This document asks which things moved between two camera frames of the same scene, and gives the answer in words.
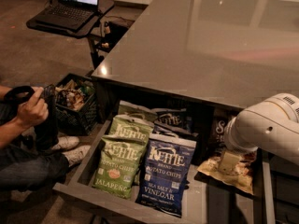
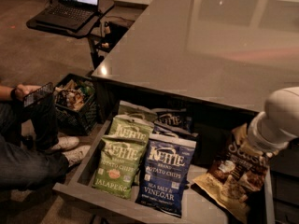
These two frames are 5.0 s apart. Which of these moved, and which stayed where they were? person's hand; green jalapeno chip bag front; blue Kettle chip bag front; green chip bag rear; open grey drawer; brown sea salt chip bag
Moved: person's hand; brown sea salt chip bag
Stayed: blue Kettle chip bag front; green chip bag rear; open grey drawer; green jalapeno chip bag front
